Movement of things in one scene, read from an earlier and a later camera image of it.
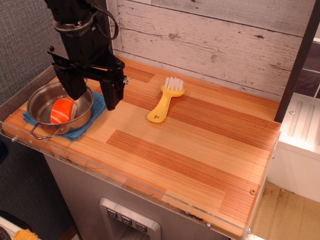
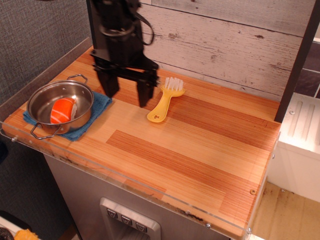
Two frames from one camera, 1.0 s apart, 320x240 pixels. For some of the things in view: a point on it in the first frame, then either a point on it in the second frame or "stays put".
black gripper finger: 113,91 to 145,91
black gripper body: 86,47 to 120,51
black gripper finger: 74,83 to 110,83
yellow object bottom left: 25,234 stays put
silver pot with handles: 48,104 stays put
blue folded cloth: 98,109 stays put
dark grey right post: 305,44 stays put
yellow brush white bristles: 173,87 stays put
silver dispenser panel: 120,223 stays put
